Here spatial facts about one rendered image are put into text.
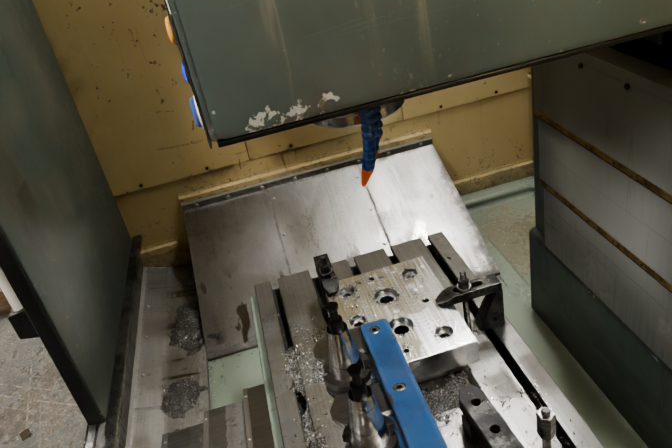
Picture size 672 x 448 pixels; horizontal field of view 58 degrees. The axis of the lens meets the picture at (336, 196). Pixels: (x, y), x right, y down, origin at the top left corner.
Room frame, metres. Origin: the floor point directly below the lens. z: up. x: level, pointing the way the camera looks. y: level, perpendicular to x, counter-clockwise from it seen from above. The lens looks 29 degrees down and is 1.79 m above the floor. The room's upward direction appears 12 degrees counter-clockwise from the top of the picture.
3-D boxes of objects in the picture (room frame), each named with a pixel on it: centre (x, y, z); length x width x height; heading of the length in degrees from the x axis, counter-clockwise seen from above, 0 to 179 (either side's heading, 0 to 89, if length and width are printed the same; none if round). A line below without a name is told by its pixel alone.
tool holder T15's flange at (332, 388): (0.58, 0.03, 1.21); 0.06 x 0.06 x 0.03
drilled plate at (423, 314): (0.94, -0.06, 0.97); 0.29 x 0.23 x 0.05; 7
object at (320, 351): (0.63, 0.04, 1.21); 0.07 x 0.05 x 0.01; 97
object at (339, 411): (0.52, 0.03, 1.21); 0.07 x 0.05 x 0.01; 97
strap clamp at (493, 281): (0.94, -0.22, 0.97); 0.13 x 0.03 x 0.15; 97
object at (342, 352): (0.58, 0.03, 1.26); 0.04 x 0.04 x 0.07
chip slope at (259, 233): (1.55, 0.03, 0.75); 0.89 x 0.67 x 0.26; 97
